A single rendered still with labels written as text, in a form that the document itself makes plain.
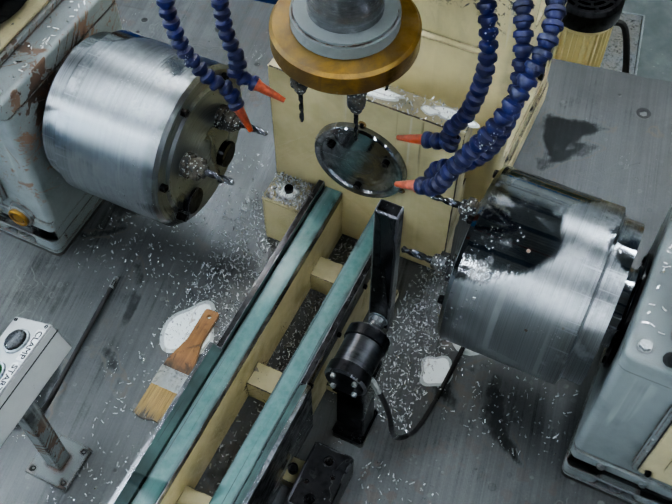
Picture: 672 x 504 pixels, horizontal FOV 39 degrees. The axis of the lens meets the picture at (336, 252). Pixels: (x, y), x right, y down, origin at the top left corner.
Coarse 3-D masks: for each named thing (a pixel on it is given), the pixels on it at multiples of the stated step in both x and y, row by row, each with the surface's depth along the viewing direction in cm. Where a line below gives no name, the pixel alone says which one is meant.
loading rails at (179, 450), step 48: (336, 192) 148; (288, 240) 142; (336, 240) 156; (288, 288) 140; (336, 288) 138; (240, 336) 134; (336, 336) 135; (192, 384) 129; (240, 384) 136; (288, 384) 130; (192, 432) 126; (288, 432) 126; (144, 480) 123; (192, 480) 131; (240, 480) 122; (288, 480) 132
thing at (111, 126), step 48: (96, 48) 132; (144, 48) 133; (48, 96) 132; (96, 96) 128; (144, 96) 127; (192, 96) 129; (240, 96) 144; (48, 144) 134; (96, 144) 129; (144, 144) 127; (192, 144) 133; (96, 192) 136; (144, 192) 130; (192, 192) 139
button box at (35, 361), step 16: (16, 320) 120; (32, 320) 119; (32, 336) 117; (48, 336) 117; (0, 352) 117; (16, 352) 116; (32, 352) 115; (48, 352) 117; (64, 352) 119; (16, 368) 114; (32, 368) 115; (48, 368) 117; (0, 384) 113; (16, 384) 113; (32, 384) 115; (0, 400) 112; (16, 400) 114; (32, 400) 116; (0, 416) 112; (16, 416) 114; (0, 432) 112
